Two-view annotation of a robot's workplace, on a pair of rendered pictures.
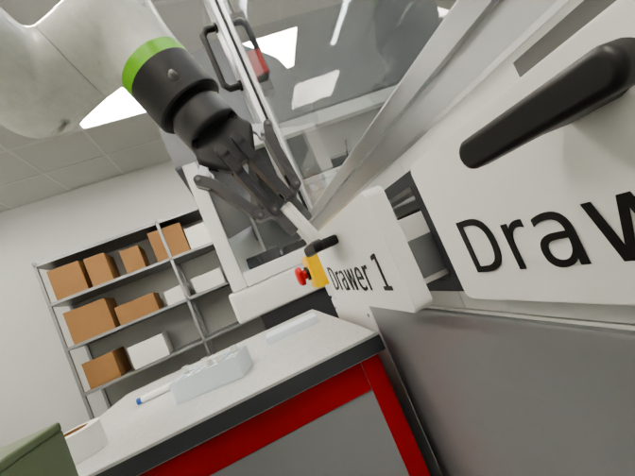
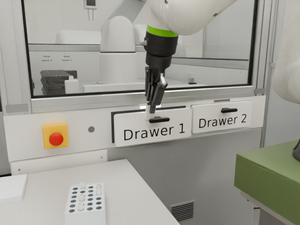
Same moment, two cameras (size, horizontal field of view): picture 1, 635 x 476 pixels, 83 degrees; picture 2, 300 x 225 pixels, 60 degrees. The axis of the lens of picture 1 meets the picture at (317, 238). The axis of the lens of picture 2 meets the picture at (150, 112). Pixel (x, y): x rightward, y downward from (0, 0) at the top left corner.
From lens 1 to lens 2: 1.06 m
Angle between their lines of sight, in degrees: 101
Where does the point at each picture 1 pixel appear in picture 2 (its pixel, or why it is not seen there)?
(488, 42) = (213, 96)
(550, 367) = (196, 145)
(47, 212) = not seen: outside the picture
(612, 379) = (205, 143)
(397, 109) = (190, 93)
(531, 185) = (214, 115)
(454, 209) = (200, 116)
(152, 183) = not seen: outside the picture
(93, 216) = not seen: outside the picture
